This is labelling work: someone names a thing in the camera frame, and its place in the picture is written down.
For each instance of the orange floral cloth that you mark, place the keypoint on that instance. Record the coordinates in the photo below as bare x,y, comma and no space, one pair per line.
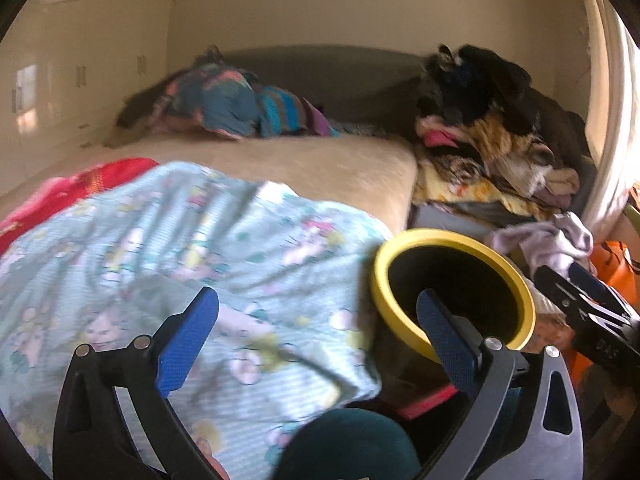
550,332

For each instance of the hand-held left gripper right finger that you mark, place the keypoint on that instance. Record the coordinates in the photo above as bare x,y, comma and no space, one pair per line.
445,335

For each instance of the lilac cloth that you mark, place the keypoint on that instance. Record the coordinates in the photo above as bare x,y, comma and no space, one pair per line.
550,240

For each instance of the person's leg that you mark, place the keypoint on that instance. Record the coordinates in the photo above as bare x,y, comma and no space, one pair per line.
345,445

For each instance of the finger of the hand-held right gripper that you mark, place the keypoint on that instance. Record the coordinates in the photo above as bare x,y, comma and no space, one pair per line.
590,282
560,287

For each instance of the white wardrobe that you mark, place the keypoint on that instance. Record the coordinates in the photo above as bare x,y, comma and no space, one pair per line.
75,50

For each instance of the striped towel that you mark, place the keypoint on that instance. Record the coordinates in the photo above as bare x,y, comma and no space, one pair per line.
285,110

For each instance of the grey headboard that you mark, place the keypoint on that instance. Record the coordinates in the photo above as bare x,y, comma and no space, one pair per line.
350,75

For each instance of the beige bed mattress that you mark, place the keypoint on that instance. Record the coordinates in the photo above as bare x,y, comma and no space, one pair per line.
325,170

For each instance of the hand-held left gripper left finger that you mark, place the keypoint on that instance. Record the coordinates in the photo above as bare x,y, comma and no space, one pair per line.
187,345

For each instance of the blue floral quilt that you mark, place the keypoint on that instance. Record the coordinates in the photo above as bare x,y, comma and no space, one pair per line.
220,97

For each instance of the red pink blanket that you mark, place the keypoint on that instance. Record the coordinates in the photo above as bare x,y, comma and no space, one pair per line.
60,185

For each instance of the white curtain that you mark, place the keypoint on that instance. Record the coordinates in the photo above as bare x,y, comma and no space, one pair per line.
610,110

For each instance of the grey folded sheet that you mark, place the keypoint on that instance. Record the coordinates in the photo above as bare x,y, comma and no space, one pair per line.
450,222

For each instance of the dark brown garment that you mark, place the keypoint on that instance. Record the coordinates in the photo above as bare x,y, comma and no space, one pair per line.
135,115

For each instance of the black bin with yellow rim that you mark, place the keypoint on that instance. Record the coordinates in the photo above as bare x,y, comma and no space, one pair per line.
450,270

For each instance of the pile of clothes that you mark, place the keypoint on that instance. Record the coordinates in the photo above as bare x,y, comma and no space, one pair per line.
500,125

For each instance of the light blue cat print blanket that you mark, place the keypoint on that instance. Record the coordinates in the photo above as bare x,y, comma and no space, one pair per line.
150,240

